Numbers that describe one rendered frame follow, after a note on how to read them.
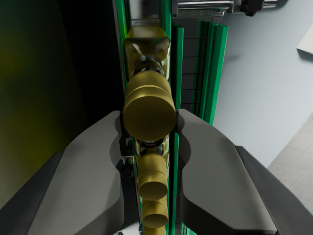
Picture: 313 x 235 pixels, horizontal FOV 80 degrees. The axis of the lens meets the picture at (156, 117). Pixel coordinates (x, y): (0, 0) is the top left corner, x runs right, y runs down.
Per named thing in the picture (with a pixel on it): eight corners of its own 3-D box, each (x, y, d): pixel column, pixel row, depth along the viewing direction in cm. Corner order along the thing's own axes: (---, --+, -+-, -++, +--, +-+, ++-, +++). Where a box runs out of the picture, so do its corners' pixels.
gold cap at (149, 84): (124, 70, 14) (117, 94, 11) (171, 69, 14) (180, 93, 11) (128, 111, 16) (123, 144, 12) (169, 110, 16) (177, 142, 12)
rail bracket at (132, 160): (110, 132, 51) (99, 169, 40) (135, 130, 51) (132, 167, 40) (112, 143, 53) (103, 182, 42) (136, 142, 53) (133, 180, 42)
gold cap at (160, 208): (141, 184, 27) (140, 214, 23) (166, 183, 27) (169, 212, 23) (142, 200, 28) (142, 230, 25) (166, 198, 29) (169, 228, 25)
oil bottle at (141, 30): (132, 23, 37) (119, 41, 19) (160, 22, 37) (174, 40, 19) (134, 52, 40) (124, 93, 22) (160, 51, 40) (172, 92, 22)
